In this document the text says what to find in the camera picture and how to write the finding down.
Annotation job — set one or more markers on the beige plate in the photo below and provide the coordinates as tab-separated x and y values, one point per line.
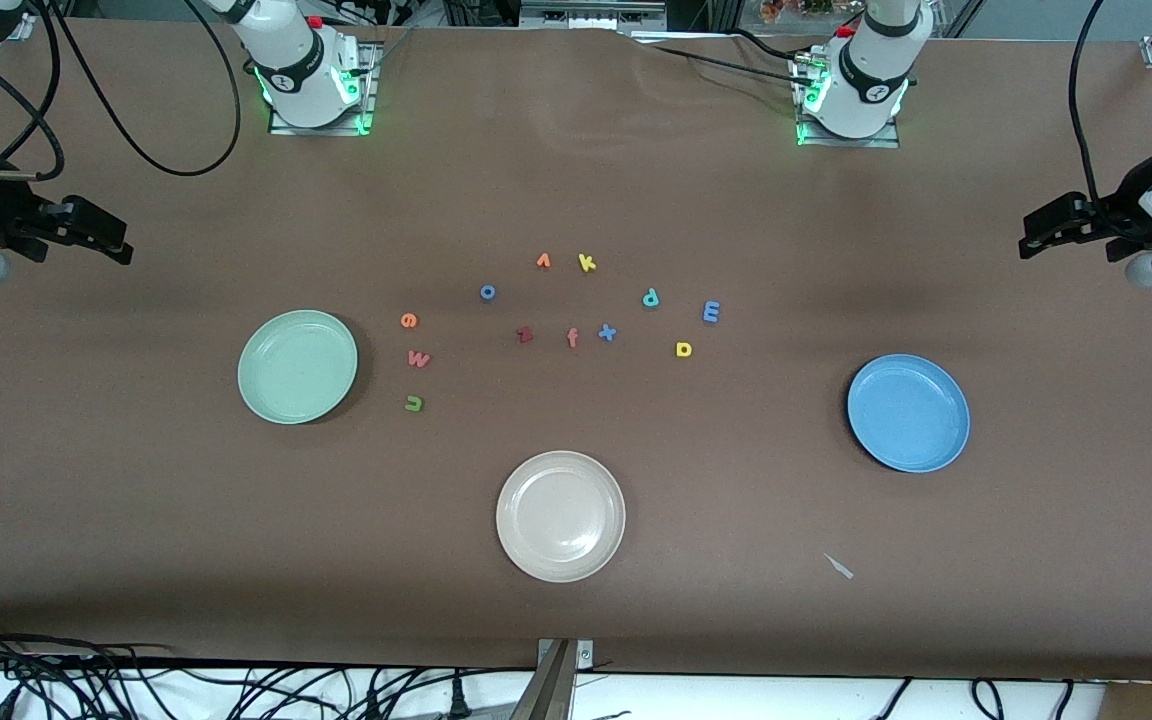
561	516

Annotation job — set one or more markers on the grey metal box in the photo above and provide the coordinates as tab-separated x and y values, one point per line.
591	15

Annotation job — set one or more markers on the metal table edge bracket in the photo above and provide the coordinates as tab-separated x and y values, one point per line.
558	680

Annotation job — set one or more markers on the blue letter E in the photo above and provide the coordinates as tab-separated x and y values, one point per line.
711	312

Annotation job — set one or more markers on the pink letter w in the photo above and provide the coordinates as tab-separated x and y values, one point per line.
419	359

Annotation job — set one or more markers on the brown paper table cover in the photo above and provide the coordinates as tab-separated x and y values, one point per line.
576	180

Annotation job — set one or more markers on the blue plate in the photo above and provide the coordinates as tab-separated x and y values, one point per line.
908	413

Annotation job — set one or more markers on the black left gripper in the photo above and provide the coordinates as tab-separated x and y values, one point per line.
1119	214

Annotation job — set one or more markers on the green plate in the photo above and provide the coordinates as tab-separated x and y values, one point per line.
298	367

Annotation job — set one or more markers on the white paper scrap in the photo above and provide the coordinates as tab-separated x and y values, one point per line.
841	569

